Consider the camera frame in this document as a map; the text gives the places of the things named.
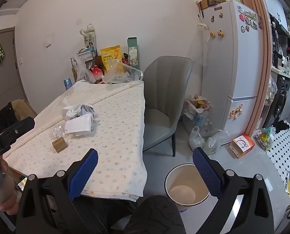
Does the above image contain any flower fridge magnet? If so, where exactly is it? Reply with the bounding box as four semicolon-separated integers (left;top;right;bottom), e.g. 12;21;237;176
229;105;243;120

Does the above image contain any black bag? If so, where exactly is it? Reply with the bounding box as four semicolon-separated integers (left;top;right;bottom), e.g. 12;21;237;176
0;102;19;132

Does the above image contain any small brown cardboard box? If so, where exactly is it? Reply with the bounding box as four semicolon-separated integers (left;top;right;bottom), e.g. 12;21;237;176
52;137;68;153

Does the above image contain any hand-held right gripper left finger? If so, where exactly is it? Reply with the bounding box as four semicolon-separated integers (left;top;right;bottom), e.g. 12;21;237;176
15;148;109;234

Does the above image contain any white carton with handle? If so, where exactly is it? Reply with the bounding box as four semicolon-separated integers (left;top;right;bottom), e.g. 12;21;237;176
80;24;97;51

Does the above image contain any pile of bagged bottles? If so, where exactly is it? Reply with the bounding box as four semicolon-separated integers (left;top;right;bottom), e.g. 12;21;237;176
183;95;212;132

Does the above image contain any smiley face plastic bag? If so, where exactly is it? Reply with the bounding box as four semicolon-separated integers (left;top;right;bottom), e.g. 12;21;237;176
253;126;277;152

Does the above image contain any white tissue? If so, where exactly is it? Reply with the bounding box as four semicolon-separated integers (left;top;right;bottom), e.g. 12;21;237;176
62;104;83;120

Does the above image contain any dotted cream tablecloth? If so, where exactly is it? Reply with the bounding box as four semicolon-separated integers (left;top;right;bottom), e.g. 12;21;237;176
2;80;148;203

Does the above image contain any clear plastic container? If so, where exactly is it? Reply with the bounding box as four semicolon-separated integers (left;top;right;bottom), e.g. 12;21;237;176
102;60;144;84

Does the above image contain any person's left hand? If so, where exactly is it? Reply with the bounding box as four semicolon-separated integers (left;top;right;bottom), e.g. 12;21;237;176
0;158;20;216

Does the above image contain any yellow snack bag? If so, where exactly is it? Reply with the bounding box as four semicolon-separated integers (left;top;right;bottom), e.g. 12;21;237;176
100;45;122;75

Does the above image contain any grey door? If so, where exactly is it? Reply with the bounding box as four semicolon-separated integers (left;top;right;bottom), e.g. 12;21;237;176
0;27;26;117

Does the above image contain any brown jacket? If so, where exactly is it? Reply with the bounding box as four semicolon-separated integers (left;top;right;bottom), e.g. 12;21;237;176
0;99;38;132

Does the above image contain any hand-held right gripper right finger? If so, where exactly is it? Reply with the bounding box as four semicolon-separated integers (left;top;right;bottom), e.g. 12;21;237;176
186;147;275;234

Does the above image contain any clear plastic wrapper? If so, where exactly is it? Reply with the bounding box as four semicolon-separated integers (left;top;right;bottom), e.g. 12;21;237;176
50;125;65;138

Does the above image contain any knotted clear plastic bag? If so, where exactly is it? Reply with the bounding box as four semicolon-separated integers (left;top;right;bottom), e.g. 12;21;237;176
70;54;97;83

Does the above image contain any blue white tissue pack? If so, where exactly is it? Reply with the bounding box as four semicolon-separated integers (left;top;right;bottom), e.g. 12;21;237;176
65;114;94;137

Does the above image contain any dark washing machine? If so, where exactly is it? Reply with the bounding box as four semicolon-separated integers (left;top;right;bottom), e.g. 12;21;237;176
273;74;290;122

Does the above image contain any black wire basket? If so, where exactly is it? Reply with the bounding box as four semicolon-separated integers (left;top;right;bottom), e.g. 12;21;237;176
77;47;98;64

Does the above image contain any silver foil wrapper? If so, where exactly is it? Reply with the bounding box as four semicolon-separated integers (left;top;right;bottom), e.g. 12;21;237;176
78;104;98;127

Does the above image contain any orange white cardboard box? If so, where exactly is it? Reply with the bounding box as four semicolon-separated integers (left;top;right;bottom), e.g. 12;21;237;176
229;134;256;159

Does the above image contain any white refrigerator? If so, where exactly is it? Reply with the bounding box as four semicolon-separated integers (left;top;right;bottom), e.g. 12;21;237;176
201;0;265;137

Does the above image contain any clear floor plastic bag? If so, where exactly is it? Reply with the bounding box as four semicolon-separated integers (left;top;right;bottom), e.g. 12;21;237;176
206;129;229;155
189;126;206;150

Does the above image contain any tall green carton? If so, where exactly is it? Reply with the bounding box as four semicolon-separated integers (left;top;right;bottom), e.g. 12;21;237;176
127;37;138;67

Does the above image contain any group of fridge magnets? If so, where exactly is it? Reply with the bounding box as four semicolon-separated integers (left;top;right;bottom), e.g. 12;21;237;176
238;5;262;32

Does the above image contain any red white jar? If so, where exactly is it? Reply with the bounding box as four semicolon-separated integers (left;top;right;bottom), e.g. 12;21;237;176
91;65;104;83

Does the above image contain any grey upholstered chair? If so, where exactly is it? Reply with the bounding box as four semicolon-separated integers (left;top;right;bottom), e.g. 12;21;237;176
142;56;193;158

